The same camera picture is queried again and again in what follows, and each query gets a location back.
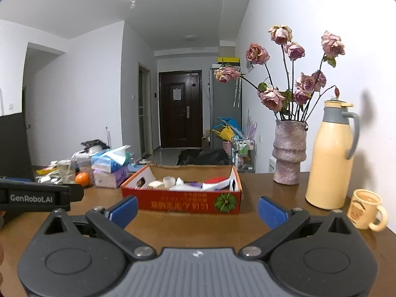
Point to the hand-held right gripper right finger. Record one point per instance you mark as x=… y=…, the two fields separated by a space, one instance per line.
x=270 y=212

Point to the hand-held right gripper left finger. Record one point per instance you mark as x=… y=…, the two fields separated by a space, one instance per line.
x=125 y=210

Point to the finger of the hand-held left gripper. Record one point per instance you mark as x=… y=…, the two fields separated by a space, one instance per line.
x=15 y=179

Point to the orange cardboard box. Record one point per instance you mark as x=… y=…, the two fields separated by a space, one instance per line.
x=185 y=202

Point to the translucent plastic container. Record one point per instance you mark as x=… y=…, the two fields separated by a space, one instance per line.
x=185 y=188

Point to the silver foil wrapper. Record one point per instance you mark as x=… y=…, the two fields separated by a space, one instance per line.
x=49 y=180

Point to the black television screen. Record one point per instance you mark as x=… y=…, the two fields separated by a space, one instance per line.
x=15 y=145

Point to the purple tissue pack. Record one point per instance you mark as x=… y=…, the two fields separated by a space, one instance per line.
x=109 y=178

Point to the clear glass jar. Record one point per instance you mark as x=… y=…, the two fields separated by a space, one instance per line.
x=66 y=171

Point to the white board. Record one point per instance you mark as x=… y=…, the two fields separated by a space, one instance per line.
x=270 y=167

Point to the blue tissue pack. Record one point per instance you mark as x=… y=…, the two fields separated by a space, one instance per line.
x=108 y=162

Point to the orange fruit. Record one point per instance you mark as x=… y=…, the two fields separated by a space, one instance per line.
x=82 y=180

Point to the blue pet feeder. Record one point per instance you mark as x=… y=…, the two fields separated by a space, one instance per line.
x=145 y=161

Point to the white plastic cup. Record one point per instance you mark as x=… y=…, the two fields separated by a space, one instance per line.
x=169 y=182

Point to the pink ceramic vase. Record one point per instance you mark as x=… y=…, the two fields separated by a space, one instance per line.
x=287 y=154

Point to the red white packet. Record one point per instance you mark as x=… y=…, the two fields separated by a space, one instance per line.
x=216 y=184

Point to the metal trolley with bottles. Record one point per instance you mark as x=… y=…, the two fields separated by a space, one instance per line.
x=243 y=154

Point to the dark bundle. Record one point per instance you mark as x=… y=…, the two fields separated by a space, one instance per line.
x=96 y=144

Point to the white mop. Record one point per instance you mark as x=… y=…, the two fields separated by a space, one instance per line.
x=107 y=136

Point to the yellow thermos jug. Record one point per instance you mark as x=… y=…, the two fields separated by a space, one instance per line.
x=328 y=161

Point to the pink bin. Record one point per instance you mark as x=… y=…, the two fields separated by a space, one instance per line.
x=227 y=147

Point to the black bag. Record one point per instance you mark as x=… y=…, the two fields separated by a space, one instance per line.
x=204 y=157

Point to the yellow bag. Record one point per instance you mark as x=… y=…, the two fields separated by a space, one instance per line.
x=225 y=133

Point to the cream mug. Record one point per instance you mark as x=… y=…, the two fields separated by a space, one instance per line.
x=362 y=210

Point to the small brown cardboard box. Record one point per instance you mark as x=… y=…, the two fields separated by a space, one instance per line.
x=206 y=142

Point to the blue folding stool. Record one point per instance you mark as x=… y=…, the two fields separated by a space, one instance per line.
x=230 y=122

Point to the dark entrance door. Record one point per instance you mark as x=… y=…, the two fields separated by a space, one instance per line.
x=181 y=120

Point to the dried pink rose bouquet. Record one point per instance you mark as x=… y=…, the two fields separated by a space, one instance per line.
x=272 y=97

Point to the grey refrigerator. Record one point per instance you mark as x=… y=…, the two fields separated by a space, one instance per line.
x=216 y=105

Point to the white folded umbrella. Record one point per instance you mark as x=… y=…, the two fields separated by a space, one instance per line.
x=237 y=92

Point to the paper notice on door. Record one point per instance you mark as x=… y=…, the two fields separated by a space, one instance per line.
x=177 y=94

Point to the yellow black box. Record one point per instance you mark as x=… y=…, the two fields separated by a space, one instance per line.
x=229 y=62

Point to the round ceiling lamp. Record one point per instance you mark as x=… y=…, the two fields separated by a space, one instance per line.
x=191 y=37

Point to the white smoke detector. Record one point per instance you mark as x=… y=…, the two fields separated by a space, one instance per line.
x=133 y=4

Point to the purple wall decal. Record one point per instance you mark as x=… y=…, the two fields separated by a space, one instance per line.
x=252 y=126

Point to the wall poster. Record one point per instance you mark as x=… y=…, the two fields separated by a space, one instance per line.
x=250 y=67

